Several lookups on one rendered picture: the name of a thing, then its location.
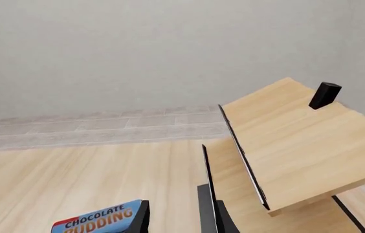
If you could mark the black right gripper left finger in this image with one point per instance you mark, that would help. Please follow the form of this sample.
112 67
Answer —
143 219

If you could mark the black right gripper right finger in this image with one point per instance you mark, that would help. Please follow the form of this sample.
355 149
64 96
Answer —
205 213

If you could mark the wooden cabinet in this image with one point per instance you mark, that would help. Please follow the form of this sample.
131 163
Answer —
234 184

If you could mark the chocolate pudding box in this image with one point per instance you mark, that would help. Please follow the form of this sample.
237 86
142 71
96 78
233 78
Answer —
100 218

